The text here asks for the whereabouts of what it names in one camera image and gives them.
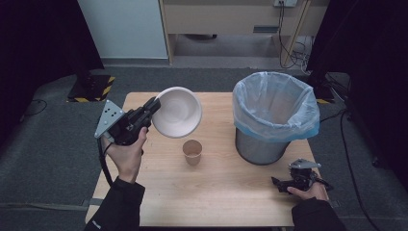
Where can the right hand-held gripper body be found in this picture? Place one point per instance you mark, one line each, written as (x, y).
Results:
(301, 178)

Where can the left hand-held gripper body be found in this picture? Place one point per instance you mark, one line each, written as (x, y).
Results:
(126, 126)

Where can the white disposable bowl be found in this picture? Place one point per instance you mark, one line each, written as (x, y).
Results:
(178, 112)

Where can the metal trash bin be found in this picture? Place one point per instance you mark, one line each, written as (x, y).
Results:
(260, 152)

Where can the translucent blue plastic bin bag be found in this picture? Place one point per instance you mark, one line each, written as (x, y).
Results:
(275, 106)

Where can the person's right hand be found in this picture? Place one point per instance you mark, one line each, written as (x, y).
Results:
(312, 192)

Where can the person's left hand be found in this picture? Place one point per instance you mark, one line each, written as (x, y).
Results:
(126, 159)

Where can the striped stand base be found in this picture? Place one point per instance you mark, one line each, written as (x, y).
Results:
(91, 89)

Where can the brown paper cup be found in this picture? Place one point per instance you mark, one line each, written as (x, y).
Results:
(192, 150)

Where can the black stand base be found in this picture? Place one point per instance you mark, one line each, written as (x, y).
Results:
(322, 91)

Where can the light wooden desk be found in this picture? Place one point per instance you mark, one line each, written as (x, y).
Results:
(224, 19)

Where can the black curtain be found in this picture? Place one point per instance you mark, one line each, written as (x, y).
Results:
(369, 48)
(38, 48)

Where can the white wall socket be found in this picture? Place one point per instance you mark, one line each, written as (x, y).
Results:
(285, 2)

